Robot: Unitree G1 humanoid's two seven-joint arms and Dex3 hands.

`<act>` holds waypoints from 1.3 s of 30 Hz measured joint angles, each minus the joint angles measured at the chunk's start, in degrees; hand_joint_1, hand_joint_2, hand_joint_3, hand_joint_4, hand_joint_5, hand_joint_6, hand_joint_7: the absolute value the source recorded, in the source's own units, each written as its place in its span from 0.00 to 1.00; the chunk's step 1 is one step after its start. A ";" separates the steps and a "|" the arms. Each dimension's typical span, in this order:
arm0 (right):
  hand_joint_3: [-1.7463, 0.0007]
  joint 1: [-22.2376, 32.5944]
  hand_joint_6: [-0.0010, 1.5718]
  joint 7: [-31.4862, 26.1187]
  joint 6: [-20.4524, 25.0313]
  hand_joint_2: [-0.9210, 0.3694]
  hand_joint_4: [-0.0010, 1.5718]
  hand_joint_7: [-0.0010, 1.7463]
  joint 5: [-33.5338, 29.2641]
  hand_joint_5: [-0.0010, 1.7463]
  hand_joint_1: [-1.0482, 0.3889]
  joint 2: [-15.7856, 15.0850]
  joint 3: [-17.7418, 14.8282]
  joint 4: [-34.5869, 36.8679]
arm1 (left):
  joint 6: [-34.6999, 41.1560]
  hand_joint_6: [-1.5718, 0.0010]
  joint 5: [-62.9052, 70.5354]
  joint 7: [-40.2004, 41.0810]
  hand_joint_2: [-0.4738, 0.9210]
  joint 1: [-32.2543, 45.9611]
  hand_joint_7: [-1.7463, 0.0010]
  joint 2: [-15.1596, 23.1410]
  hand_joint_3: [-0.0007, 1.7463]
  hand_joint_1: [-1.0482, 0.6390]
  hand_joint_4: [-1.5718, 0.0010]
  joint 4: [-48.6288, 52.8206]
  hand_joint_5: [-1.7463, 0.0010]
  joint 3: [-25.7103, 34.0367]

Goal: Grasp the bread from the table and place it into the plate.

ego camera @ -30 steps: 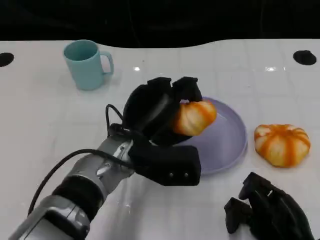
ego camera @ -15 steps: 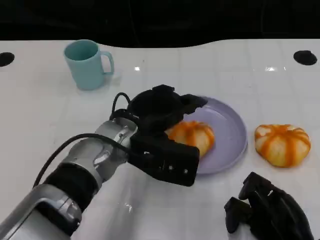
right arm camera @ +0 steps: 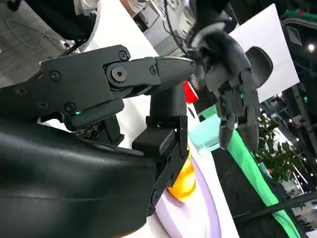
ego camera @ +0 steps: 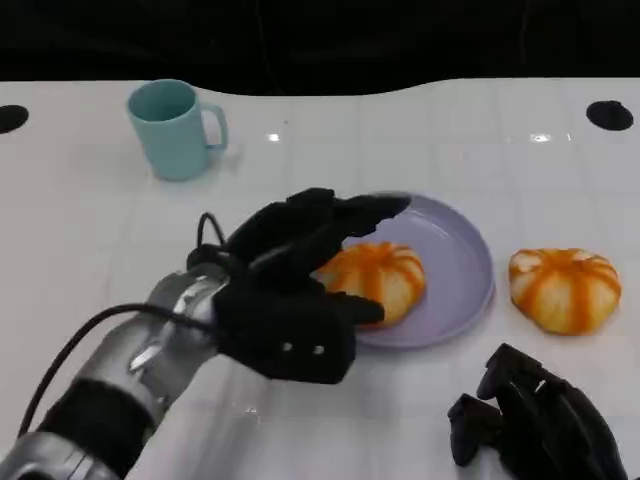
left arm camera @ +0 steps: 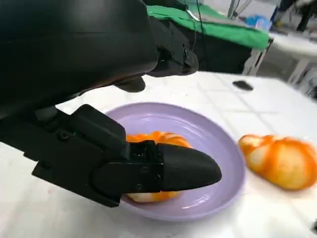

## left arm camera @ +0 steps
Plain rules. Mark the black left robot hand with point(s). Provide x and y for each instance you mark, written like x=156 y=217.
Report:
x=62 y=49

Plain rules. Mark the orange white toy bread roll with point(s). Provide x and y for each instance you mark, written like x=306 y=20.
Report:
x=280 y=163
x=163 y=136

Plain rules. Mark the black desk under cloth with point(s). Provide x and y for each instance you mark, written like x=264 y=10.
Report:
x=223 y=59

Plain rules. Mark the green cloth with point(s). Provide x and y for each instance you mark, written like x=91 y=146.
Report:
x=223 y=29

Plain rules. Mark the lilac plate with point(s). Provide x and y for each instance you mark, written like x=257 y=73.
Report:
x=205 y=178

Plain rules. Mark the blue plastic bag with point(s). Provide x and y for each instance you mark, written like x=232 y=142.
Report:
x=258 y=21

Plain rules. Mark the white workshop table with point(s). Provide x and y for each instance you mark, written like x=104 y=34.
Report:
x=294 y=47

